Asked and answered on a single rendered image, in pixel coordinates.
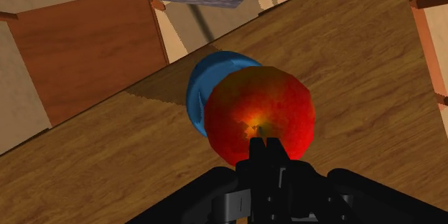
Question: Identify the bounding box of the blue bowl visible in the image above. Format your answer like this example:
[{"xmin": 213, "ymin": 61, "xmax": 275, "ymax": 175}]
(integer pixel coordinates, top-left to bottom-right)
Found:
[{"xmin": 185, "ymin": 50, "xmax": 263, "ymax": 138}]

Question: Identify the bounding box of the red apple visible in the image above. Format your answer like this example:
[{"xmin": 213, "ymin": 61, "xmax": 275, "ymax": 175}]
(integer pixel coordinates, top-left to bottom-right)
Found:
[{"xmin": 204, "ymin": 65, "xmax": 317, "ymax": 167}]

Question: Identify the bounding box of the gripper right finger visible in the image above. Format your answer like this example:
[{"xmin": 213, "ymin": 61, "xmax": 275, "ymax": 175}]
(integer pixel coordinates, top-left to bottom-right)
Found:
[{"xmin": 267, "ymin": 136, "xmax": 448, "ymax": 224}]

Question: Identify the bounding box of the light wooden chair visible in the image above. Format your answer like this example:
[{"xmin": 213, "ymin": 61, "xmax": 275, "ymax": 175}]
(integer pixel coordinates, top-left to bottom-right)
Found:
[{"xmin": 409, "ymin": 0, "xmax": 448, "ymax": 112}]

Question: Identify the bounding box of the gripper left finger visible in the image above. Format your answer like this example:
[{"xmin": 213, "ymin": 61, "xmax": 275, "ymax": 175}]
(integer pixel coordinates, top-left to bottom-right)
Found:
[{"xmin": 126, "ymin": 136, "xmax": 269, "ymax": 224}]

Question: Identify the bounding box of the brown wooden chair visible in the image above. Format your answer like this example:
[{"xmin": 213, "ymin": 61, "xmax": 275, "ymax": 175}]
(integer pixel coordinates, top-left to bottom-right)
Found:
[{"xmin": 0, "ymin": 0, "xmax": 171, "ymax": 128}]

